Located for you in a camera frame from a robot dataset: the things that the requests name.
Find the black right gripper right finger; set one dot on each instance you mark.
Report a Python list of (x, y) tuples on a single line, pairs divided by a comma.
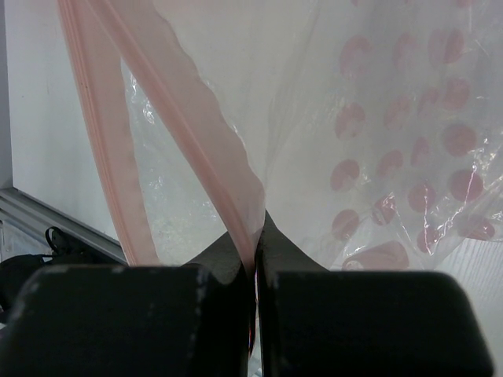
[(316, 322)]

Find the aluminium table rail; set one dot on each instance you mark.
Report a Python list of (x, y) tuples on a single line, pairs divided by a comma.
[(35, 217)]

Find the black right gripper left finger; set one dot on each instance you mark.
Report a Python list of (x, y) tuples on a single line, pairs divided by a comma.
[(87, 319)]

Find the clear pink-dotted zip bag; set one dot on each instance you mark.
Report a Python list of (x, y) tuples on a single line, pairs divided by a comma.
[(369, 131)]

